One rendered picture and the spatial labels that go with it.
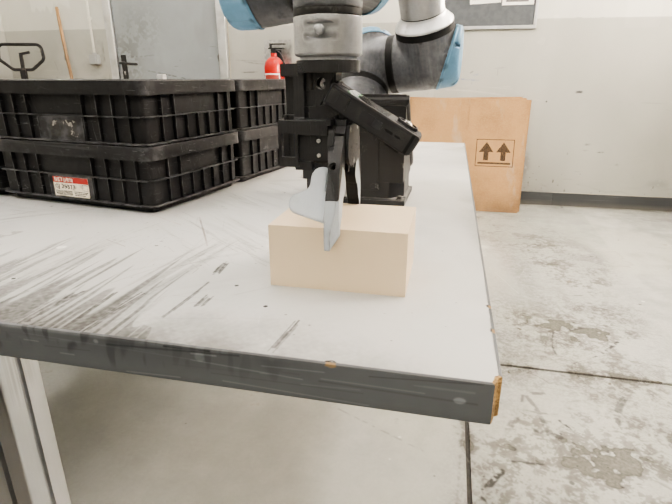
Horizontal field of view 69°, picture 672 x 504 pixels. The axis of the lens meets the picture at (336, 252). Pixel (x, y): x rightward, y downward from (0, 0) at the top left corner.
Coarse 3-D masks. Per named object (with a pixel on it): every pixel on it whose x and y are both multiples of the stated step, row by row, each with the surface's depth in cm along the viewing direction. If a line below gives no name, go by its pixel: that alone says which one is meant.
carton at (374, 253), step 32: (288, 224) 56; (320, 224) 56; (352, 224) 56; (384, 224) 56; (288, 256) 57; (320, 256) 56; (352, 256) 55; (384, 256) 55; (320, 288) 58; (352, 288) 57; (384, 288) 56
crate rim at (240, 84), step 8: (240, 80) 108; (248, 80) 111; (256, 80) 114; (264, 80) 117; (272, 80) 120; (280, 80) 124; (240, 88) 108; (248, 88) 111; (256, 88) 114; (264, 88) 117; (272, 88) 121; (280, 88) 125
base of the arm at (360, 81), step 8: (360, 72) 98; (368, 72) 99; (344, 80) 99; (352, 80) 98; (360, 80) 97; (368, 80) 98; (376, 80) 99; (352, 88) 95; (360, 88) 96; (368, 88) 96; (376, 88) 98; (384, 88) 100
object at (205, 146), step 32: (32, 160) 97; (64, 160) 94; (96, 160) 91; (128, 160) 86; (160, 160) 89; (192, 160) 98; (224, 160) 108; (32, 192) 99; (96, 192) 93; (128, 192) 90; (160, 192) 90; (192, 192) 99
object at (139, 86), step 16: (0, 80) 92; (16, 80) 90; (32, 80) 89; (48, 80) 87; (64, 80) 86; (80, 80) 85; (96, 80) 84; (112, 80) 82; (128, 80) 81; (144, 80) 82; (160, 80) 85; (176, 80) 89; (192, 80) 93; (208, 80) 97; (224, 80) 102
